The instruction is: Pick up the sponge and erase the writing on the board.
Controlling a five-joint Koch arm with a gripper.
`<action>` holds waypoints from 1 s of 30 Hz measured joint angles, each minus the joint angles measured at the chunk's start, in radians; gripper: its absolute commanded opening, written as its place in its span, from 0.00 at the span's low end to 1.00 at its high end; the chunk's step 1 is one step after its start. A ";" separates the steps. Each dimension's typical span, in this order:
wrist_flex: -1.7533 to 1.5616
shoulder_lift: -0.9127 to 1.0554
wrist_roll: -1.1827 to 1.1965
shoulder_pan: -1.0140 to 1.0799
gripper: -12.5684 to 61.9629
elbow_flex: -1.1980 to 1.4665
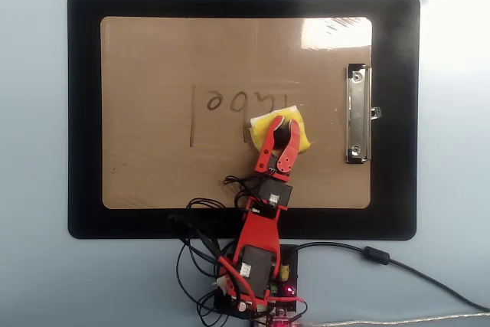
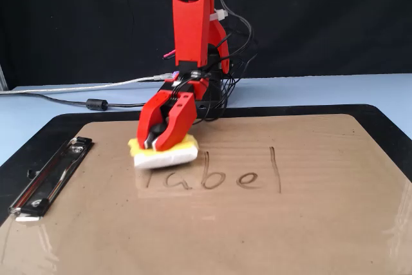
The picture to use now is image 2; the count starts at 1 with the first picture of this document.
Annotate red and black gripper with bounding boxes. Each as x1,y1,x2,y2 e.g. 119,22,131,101
136,77,210,153

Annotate yellow and white sponge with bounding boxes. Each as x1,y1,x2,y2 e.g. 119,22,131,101
127,132,200,170

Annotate brown clipboard board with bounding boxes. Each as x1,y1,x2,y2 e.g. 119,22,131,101
0,113,412,275

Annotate silver metal clipboard clip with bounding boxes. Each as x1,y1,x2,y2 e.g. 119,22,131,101
6,136,95,223

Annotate black rectangular desk mat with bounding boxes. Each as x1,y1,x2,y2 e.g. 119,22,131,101
0,103,412,227

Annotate black backdrop cloth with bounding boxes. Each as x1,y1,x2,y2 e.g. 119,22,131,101
0,0,412,91

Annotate black cable with ferrite bead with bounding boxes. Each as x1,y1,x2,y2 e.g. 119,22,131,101
0,92,146,112

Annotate silver braided USB cable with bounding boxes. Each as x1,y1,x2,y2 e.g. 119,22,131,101
0,71,175,96

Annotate black robot arm wires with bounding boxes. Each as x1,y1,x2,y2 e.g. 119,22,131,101
192,0,260,123

